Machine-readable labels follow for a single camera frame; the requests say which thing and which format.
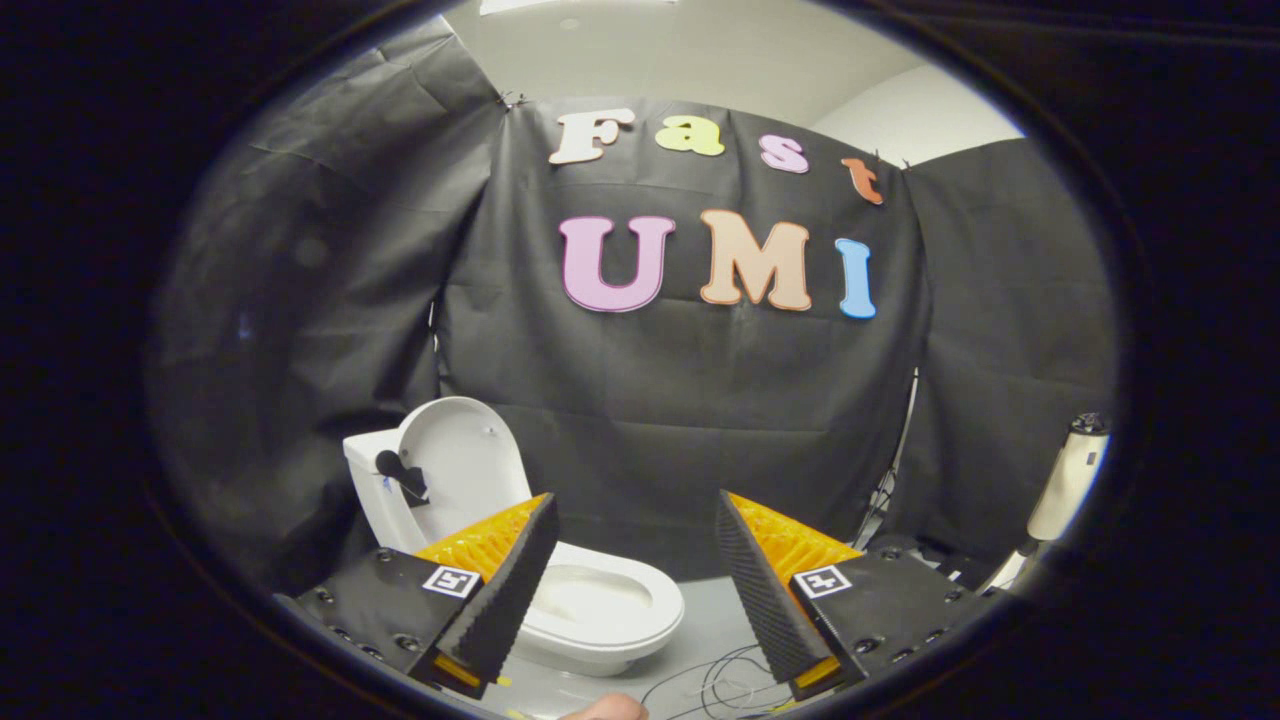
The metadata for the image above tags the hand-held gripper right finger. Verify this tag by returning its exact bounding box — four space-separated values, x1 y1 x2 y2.
715 490 991 701

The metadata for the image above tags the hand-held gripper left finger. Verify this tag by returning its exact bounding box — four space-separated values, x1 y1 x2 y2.
275 492 561 701

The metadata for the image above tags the white toilet lid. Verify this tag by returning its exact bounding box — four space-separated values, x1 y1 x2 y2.
395 397 531 556

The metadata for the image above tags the black lid pull tab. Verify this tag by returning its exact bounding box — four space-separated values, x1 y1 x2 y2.
375 450 431 506

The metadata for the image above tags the white toilet seat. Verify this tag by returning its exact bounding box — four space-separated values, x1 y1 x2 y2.
520 543 686 649

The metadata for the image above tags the white toilet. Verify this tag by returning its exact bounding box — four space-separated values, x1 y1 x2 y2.
343 430 686 676

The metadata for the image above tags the thin black stand pole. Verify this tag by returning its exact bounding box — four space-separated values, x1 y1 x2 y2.
850 368 921 551

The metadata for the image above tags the black backdrop cloth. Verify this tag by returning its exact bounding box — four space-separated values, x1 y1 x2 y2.
145 20 1119 591

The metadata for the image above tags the white cylindrical device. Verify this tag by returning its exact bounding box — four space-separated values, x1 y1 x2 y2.
980 412 1111 596

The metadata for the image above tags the black floor cable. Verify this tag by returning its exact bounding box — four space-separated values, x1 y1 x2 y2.
640 645 791 716

